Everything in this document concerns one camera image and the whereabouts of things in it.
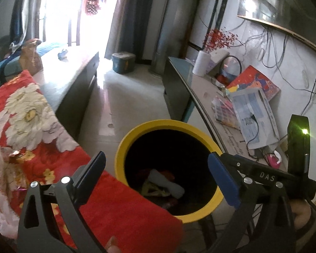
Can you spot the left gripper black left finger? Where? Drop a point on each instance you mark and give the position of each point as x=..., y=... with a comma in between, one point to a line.
x=38, y=229

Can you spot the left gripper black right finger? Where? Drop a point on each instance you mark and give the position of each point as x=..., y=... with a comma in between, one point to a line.
x=262, y=220

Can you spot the yellow rimmed black trash bin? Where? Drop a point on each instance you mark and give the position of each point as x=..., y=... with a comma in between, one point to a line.
x=179, y=150

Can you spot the person's right hand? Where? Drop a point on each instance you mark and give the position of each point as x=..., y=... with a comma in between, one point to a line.
x=301, y=211

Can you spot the person's left hand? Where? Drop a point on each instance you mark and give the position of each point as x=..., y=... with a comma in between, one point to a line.
x=112, y=246

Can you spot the pink white small device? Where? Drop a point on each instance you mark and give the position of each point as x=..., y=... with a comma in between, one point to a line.
x=274, y=159

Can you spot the white blue printed box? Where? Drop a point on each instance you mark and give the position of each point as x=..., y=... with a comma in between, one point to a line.
x=255, y=118

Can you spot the red floral blanket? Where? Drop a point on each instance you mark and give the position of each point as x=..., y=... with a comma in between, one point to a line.
x=34, y=146

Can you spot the colourful sample card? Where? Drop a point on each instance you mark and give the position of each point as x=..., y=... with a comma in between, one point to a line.
x=224, y=113

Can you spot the red picture book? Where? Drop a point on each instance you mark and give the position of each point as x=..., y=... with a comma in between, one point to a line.
x=251, y=78

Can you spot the glass top tv console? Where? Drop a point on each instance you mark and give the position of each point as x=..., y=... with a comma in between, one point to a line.
x=187, y=95

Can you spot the dark coffee table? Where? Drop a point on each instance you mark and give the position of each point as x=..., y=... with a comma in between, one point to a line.
x=67, y=84

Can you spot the white paper towel roll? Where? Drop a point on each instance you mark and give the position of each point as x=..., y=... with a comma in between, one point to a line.
x=202, y=61

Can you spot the brown paper bag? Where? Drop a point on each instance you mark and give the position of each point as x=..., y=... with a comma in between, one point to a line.
x=29, y=58

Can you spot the blue heart pattern sofa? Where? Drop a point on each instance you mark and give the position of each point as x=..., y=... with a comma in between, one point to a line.
x=0, y=65

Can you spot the small dark toy on table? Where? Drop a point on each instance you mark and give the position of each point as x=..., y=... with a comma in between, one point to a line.
x=63, y=54

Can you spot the red berry decoration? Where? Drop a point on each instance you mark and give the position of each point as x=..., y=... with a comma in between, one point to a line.
x=217, y=39

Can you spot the blue storage box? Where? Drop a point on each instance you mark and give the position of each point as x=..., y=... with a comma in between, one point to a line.
x=123, y=62

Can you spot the dark blue left curtain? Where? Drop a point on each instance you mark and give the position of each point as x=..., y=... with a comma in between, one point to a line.
x=17, y=26

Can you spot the dark right curtain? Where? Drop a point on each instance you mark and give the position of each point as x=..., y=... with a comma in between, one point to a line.
x=129, y=27

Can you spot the grey standing air conditioner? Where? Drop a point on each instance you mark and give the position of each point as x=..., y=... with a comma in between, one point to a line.
x=166, y=39

